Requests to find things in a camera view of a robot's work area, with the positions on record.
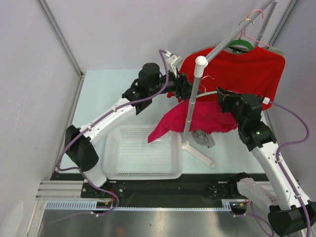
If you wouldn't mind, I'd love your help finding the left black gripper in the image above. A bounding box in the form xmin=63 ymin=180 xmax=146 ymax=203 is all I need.
xmin=149 ymin=66 xmax=200 ymax=101

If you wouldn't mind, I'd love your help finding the pale green hanger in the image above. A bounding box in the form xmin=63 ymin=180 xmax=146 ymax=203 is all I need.
xmin=197 ymin=76 xmax=217 ymax=98

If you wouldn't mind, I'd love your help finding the magenta t shirt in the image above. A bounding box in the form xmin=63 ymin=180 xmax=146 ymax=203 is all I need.
xmin=148 ymin=100 xmax=237 ymax=143

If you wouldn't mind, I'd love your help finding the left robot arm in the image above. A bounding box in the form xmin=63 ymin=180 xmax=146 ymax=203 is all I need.
xmin=64 ymin=63 xmax=198 ymax=198

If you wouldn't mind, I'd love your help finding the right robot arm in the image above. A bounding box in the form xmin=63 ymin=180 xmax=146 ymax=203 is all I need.
xmin=216 ymin=87 xmax=316 ymax=237

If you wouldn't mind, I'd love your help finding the red t shirt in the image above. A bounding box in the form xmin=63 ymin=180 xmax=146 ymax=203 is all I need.
xmin=167 ymin=45 xmax=286 ymax=111

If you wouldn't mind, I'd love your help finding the dark green hanger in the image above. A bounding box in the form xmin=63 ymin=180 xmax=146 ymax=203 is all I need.
xmin=226 ymin=33 xmax=254 ymax=50

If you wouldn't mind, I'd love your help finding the grey clothes rack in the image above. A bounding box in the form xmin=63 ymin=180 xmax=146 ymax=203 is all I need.
xmin=182 ymin=0 xmax=277 ymax=168

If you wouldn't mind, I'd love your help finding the grey cloth on table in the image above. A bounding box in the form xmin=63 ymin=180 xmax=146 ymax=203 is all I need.
xmin=192 ymin=130 xmax=215 ymax=149

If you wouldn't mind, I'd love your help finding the grey garment behind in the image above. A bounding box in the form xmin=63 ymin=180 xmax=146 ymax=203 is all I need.
xmin=268 ymin=46 xmax=284 ymax=56

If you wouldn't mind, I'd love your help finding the white perforated plastic basket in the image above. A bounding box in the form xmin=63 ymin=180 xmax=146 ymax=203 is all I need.
xmin=103 ymin=125 xmax=183 ymax=180

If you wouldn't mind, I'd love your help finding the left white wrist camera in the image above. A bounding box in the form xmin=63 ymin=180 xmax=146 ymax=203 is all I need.
xmin=166 ymin=54 xmax=183 ymax=75

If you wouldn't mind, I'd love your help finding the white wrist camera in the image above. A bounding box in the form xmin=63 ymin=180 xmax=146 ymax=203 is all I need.
xmin=260 ymin=96 xmax=270 ymax=105
xmin=166 ymin=54 xmax=183 ymax=75

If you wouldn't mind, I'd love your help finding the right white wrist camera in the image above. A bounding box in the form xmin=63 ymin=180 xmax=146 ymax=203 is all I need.
xmin=260 ymin=96 xmax=270 ymax=105

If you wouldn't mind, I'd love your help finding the pink wire hanger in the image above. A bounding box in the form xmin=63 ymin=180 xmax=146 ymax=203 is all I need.
xmin=239 ymin=9 xmax=270 ymax=48

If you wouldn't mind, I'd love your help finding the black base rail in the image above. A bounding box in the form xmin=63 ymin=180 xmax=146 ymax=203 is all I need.
xmin=50 ymin=172 xmax=272 ymax=208

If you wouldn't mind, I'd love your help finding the white slotted cable duct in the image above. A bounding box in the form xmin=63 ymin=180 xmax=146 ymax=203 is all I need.
xmin=45 ymin=199 xmax=248 ymax=212

